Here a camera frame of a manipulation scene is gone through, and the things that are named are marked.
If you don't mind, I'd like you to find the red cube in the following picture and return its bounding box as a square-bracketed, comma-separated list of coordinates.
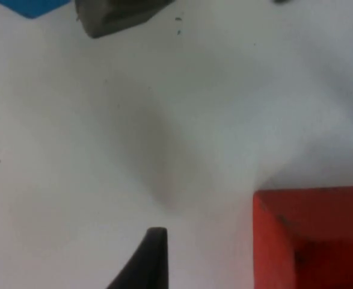
[252, 185, 353, 289]

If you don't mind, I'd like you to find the blue cube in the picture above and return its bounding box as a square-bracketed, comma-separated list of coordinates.
[0, 0, 70, 19]

